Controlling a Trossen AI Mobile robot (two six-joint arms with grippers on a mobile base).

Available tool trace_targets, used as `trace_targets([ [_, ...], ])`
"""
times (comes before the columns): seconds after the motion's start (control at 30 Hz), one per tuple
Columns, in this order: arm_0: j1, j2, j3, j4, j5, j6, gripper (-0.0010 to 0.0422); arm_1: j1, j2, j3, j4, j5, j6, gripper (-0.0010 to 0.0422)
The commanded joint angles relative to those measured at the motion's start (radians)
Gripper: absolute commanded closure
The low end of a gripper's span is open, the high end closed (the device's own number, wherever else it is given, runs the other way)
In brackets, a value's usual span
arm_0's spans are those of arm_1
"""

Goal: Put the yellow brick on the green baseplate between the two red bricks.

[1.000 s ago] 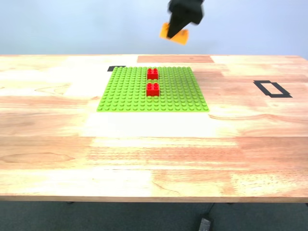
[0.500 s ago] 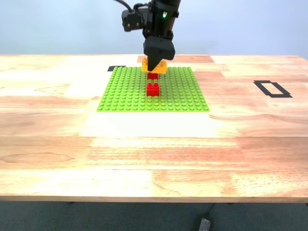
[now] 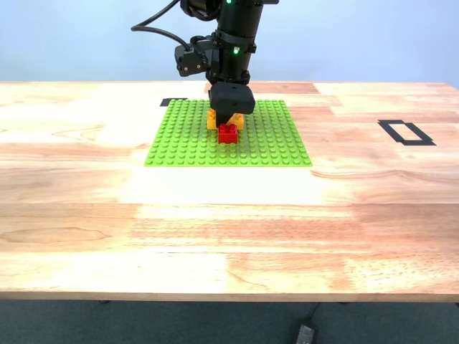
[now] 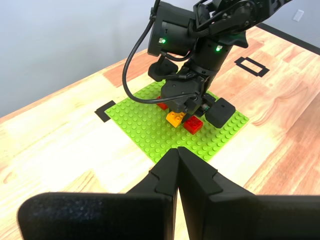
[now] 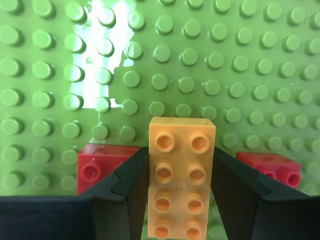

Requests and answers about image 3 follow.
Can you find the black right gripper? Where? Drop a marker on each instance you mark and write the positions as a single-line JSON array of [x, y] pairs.
[[233, 68]]

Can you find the yellow rectangular brick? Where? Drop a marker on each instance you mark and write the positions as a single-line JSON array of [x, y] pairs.
[[211, 122]]

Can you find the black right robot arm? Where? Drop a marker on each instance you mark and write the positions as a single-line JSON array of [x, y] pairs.
[[238, 18]]

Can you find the red square brick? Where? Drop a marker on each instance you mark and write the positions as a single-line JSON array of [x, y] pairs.
[[228, 136]]

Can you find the green studded baseplate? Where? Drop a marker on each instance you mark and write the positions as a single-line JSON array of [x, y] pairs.
[[269, 143]]

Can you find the black tape patch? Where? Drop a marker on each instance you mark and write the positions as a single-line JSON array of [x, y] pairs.
[[166, 102]]

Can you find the black tape rectangle outline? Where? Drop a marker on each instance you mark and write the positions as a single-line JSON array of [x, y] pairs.
[[417, 143]]

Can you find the black power adapter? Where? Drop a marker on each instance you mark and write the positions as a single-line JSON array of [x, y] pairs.
[[305, 335]]

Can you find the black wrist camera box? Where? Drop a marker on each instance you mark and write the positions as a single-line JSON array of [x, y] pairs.
[[190, 59]]

